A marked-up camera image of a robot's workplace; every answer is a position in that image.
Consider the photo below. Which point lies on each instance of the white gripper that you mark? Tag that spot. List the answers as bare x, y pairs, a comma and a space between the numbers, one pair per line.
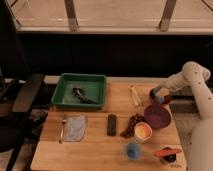
157, 90

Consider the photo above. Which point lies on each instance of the blue sponge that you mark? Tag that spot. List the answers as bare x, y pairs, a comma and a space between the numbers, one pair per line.
160, 99

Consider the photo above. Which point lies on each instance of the green plastic tray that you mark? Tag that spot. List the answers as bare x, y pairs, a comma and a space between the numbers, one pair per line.
94, 87

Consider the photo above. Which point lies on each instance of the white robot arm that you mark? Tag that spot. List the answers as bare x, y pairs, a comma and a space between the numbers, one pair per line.
200, 156

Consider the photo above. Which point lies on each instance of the dark utensil in tray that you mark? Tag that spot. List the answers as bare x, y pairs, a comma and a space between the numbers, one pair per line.
79, 93

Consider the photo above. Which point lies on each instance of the red small bowl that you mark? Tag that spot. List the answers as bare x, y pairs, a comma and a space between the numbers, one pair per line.
153, 98

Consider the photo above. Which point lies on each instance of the pale yellow stick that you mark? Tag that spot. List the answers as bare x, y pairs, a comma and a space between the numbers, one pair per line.
135, 96

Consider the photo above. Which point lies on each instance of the purple bowl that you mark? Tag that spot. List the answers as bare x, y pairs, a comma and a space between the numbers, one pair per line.
157, 116

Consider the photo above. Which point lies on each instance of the yellow orange cup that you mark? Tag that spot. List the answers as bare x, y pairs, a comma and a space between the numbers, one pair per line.
142, 132

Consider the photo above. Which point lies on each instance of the wooden cutting board table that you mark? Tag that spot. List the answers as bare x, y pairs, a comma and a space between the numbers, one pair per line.
98, 151

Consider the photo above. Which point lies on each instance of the dark red grape bunch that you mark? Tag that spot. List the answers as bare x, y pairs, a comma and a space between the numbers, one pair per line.
129, 130

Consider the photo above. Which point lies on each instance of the black rectangular block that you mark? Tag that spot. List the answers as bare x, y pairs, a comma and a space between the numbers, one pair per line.
111, 125

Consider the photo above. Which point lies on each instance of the orange carrot toy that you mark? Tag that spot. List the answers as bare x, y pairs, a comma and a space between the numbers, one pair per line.
166, 152

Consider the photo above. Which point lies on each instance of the blue small cup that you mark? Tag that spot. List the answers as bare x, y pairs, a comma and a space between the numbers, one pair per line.
133, 151

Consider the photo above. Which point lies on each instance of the black small cup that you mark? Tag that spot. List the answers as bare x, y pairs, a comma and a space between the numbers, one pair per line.
168, 159

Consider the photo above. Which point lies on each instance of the blue cloth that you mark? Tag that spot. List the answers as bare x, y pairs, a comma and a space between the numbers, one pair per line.
75, 128

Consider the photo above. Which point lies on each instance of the metal spoon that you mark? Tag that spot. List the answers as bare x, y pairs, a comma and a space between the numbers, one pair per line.
62, 130

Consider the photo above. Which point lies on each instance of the black chair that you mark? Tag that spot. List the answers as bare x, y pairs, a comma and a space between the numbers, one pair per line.
19, 88

